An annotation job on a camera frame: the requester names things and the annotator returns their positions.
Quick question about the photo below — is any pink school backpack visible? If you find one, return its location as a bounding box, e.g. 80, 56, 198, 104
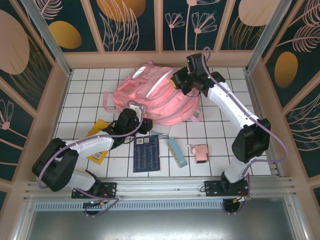
103, 60, 203, 126

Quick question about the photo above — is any yellow book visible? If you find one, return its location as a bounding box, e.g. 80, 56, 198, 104
86, 119, 112, 166

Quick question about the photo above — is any teal grid paper notepad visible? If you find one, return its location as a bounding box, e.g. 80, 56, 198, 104
149, 123, 172, 140

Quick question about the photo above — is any dark blue book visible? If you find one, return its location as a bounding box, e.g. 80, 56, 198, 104
133, 134, 162, 173

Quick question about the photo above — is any light blue pencil case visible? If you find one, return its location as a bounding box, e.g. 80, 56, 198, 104
166, 136, 188, 168

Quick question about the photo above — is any small pink box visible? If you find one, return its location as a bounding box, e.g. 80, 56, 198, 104
185, 143, 210, 165

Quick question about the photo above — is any slotted metal strip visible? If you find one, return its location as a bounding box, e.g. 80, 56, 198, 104
33, 201, 225, 213

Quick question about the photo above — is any grey sheet metal panel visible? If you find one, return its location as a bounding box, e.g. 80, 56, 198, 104
11, 196, 312, 240

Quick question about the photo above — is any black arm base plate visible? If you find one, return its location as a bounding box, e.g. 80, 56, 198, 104
204, 180, 251, 198
71, 181, 118, 200

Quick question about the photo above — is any aluminium side rail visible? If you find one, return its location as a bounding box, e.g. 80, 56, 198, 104
243, 68, 285, 178
37, 69, 74, 181

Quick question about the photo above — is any long aluminium mounting rail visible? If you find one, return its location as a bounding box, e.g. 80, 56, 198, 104
23, 176, 297, 202

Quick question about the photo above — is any small circuit board with wires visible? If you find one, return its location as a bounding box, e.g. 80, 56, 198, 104
233, 194, 252, 203
83, 199, 112, 209

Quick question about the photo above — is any aluminium corner post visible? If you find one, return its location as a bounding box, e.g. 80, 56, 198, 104
246, 0, 293, 73
19, 0, 74, 77

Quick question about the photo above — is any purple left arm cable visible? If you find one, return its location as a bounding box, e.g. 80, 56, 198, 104
36, 99, 147, 218

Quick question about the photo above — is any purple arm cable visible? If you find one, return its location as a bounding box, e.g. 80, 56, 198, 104
36, 99, 147, 218
202, 46, 290, 216

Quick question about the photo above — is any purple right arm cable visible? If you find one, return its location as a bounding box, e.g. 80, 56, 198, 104
202, 46, 290, 216

